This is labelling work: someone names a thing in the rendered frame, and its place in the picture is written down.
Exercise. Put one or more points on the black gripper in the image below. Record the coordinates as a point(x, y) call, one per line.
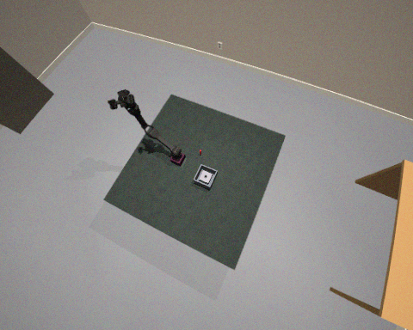
point(126, 102)

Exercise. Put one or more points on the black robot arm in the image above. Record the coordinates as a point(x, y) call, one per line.
point(153, 133)

